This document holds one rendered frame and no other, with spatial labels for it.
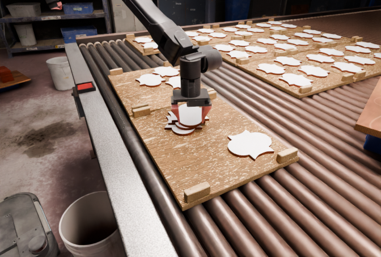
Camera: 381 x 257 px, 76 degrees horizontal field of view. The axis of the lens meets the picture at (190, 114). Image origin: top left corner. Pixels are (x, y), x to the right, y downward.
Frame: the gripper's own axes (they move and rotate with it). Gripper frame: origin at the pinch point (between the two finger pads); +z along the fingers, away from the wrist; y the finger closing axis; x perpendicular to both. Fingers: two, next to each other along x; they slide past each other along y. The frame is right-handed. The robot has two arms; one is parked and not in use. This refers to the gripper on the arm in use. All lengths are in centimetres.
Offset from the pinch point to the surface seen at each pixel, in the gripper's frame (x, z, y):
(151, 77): -41.5, 1.8, 13.9
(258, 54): -73, 3, -46
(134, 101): -20.8, 2.9, 19.7
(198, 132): 1.8, 3.3, -2.0
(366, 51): -69, 3, -110
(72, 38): -430, 70, 186
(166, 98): -21.5, 3.0, 7.3
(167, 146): 7.9, 3.2, 7.4
